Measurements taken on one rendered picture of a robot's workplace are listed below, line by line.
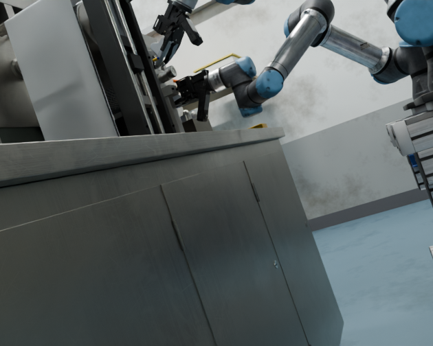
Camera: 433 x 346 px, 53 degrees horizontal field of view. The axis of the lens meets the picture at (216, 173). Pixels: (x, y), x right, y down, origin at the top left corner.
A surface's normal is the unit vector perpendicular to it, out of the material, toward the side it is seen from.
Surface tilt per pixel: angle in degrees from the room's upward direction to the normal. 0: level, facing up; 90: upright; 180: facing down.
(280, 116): 90
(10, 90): 90
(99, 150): 90
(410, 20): 97
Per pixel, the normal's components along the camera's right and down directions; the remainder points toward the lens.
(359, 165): -0.33, 0.11
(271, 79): 0.36, -0.14
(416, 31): -0.54, 0.31
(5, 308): 0.87, -0.32
